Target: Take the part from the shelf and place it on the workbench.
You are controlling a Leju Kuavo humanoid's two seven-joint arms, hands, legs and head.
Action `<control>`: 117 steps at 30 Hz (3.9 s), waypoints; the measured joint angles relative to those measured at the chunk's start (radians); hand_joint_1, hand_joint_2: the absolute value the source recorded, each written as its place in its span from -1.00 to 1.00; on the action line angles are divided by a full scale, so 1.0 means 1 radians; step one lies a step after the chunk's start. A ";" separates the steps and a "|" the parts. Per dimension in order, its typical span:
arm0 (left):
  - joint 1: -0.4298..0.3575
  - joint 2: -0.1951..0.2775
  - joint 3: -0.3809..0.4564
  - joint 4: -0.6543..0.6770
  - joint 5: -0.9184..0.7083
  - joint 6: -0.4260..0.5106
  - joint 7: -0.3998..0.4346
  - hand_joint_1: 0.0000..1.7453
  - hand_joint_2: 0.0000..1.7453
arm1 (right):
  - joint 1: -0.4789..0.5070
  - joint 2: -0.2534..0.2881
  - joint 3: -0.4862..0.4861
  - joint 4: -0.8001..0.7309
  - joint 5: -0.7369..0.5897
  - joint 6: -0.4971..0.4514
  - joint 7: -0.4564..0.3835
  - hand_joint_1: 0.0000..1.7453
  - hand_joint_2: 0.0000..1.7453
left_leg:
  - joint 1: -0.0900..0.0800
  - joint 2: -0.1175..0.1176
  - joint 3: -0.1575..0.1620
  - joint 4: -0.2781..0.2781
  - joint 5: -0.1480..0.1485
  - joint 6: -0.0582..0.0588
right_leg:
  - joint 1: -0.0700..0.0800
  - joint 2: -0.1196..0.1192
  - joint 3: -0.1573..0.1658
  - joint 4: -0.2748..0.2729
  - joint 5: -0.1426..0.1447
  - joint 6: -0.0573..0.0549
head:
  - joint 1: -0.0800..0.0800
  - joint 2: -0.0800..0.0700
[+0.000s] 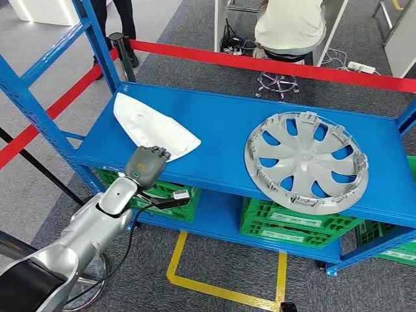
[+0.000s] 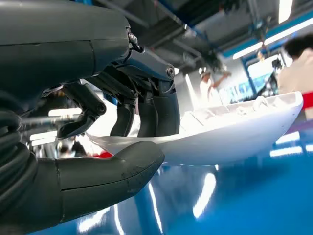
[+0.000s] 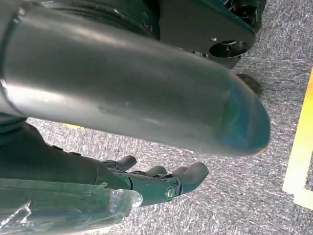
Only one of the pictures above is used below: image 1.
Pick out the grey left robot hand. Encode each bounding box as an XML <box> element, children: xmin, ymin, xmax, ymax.
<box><xmin>125</xmin><ymin>145</ymin><xmax>171</xmax><ymax>191</ymax></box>

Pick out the white plastic body panel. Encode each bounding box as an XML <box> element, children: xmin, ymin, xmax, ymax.
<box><xmin>112</xmin><ymin>92</ymin><xmax>202</xmax><ymax>163</ymax></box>

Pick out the blue metal shelf rack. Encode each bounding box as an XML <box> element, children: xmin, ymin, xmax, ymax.
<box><xmin>0</xmin><ymin>0</ymin><xmax>416</xmax><ymax>278</ymax></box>

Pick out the red barrier belt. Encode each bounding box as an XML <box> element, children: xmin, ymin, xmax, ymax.
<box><xmin>129</xmin><ymin>38</ymin><xmax>416</xmax><ymax>95</ymax></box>
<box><xmin>0</xmin><ymin>48</ymin><xmax>120</xmax><ymax>170</ymax></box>

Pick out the black curved tube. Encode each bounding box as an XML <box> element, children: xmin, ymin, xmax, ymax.
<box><xmin>0</xmin><ymin>127</ymin><xmax>86</xmax><ymax>207</ymax></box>

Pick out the person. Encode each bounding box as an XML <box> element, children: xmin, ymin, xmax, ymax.
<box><xmin>253</xmin><ymin>0</ymin><xmax>327</xmax><ymax>59</ymax></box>
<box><xmin>91</xmin><ymin>0</ymin><xmax>140</xmax><ymax>81</ymax></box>

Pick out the power strip with black plugs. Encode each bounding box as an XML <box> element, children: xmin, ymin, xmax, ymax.
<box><xmin>219</xmin><ymin>19</ymin><xmax>248</xmax><ymax>57</ymax></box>

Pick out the black stool chrome base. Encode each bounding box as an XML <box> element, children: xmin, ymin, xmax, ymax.
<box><xmin>254</xmin><ymin>48</ymin><xmax>307</xmax><ymax>101</ymax></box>

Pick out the white glossy platform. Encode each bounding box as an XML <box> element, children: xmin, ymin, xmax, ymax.
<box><xmin>8</xmin><ymin>0</ymin><xmax>112</xmax><ymax>27</ymax></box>

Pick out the grey plastic wheel cover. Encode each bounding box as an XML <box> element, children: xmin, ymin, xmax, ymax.
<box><xmin>243</xmin><ymin>110</ymin><xmax>369</xmax><ymax>216</ymax></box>

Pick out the white power strip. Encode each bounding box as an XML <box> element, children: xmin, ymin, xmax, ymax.
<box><xmin>347</xmin><ymin>61</ymin><xmax>376</xmax><ymax>75</ymax></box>

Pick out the white board panel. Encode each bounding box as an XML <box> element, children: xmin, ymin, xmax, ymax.
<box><xmin>383</xmin><ymin>0</ymin><xmax>416</xmax><ymax>79</ymax></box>

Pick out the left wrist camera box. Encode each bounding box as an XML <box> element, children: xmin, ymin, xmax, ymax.
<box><xmin>143</xmin><ymin>188</ymin><xmax>191</xmax><ymax>212</ymax></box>

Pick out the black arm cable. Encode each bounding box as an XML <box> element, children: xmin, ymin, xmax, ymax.
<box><xmin>63</xmin><ymin>201</ymin><xmax>156</xmax><ymax>307</ymax></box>

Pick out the black stanchion post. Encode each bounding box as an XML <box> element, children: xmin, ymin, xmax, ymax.
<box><xmin>109</xmin><ymin>32</ymin><xmax>137</xmax><ymax>83</ymax></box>

